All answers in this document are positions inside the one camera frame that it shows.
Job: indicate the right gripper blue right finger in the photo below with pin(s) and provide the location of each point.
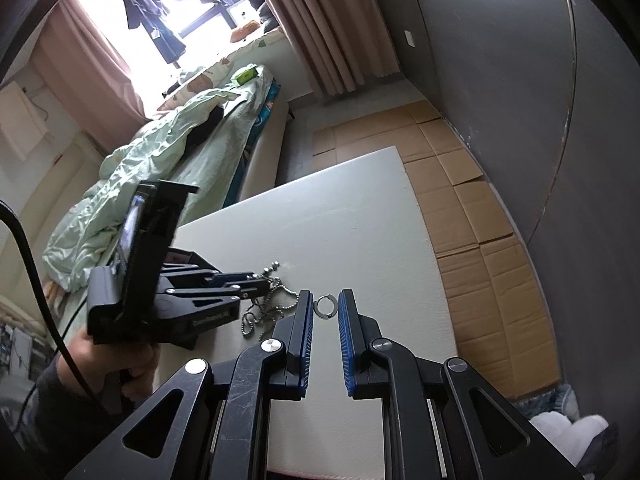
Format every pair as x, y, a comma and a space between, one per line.
378, 368

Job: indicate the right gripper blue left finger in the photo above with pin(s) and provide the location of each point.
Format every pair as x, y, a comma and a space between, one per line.
275, 369

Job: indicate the person's left hand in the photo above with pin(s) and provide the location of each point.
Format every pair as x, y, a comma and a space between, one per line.
96, 377

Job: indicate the light green duvet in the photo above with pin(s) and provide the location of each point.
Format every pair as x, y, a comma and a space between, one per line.
83, 235

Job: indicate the green bed sheet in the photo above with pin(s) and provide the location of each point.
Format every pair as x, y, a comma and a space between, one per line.
214, 165

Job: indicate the flattened cardboard floor sheets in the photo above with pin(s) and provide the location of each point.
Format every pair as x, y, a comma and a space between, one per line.
500, 321

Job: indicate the white low table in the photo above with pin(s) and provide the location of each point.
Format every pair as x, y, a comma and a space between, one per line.
356, 225

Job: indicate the cream padded headboard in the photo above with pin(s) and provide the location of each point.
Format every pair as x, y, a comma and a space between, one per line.
61, 188

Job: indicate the black garment on bed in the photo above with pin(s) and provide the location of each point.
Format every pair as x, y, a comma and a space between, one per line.
200, 133

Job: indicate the pink curtain left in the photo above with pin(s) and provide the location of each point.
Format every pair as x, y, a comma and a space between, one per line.
88, 76

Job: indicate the pink curtain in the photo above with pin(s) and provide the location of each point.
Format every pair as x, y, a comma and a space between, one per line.
342, 44
88, 76

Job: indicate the white fluffy slipper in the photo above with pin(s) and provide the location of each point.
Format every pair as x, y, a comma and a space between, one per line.
572, 439

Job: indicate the beige hanging towel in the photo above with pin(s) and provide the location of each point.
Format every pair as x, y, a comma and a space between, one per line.
21, 124

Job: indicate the patterned window seat cushion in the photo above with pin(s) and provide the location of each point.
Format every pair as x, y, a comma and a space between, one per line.
212, 76

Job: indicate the green box on bed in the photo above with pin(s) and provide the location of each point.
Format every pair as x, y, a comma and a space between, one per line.
245, 75

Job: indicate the orange plush toy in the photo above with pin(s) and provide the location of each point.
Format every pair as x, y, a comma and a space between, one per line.
241, 32

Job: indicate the dark pillows on sill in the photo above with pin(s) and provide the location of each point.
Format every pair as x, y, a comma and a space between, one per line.
265, 15

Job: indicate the pink curtain right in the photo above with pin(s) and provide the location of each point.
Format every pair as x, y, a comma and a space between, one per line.
342, 44

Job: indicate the dark grey wardrobe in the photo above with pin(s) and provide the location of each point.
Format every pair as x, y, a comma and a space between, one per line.
545, 93

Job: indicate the white wall switch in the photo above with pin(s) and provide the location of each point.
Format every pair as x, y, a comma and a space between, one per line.
409, 38

